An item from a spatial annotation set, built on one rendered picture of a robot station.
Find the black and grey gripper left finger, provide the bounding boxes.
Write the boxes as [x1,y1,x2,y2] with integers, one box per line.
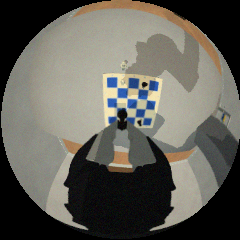
[64,119,119,188]

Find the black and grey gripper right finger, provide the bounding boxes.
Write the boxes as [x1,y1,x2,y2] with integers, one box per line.
[125,120,176,191]

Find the blue and cream chessboard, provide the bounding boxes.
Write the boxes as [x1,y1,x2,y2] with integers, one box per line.
[103,73,162,128]

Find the white bishop chess piece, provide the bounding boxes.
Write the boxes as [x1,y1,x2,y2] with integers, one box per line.
[121,61,127,69]

